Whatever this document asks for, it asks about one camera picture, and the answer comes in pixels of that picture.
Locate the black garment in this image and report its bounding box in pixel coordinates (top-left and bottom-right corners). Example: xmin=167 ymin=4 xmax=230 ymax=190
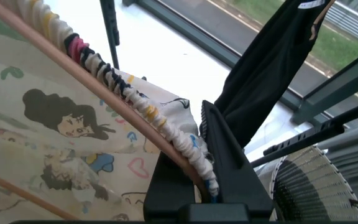
xmin=214 ymin=0 xmax=337 ymax=149

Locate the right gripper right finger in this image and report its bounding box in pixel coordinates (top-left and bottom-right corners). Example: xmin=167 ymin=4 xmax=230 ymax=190
xmin=199 ymin=100 xmax=275 ymax=218

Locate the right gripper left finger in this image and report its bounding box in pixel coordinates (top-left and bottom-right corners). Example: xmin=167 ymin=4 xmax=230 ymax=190
xmin=143 ymin=152 xmax=211 ymax=222

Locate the beige curtain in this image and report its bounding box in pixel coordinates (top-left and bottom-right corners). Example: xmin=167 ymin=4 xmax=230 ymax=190
xmin=317 ymin=119 xmax=358 ymax=203

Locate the white laundry basket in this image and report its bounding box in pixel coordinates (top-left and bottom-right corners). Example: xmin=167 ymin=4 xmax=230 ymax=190
xmin=268 ymin=144 xmax=358 ymax=222

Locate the cream printed garment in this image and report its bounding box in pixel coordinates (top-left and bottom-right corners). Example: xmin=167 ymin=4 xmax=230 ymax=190
xmin=0 ymin=0 xmax=220 ymax=222

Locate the window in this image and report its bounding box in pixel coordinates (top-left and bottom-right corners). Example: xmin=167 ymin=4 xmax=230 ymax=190
xmin=121 ymin=0 xmax=358 ymax=125

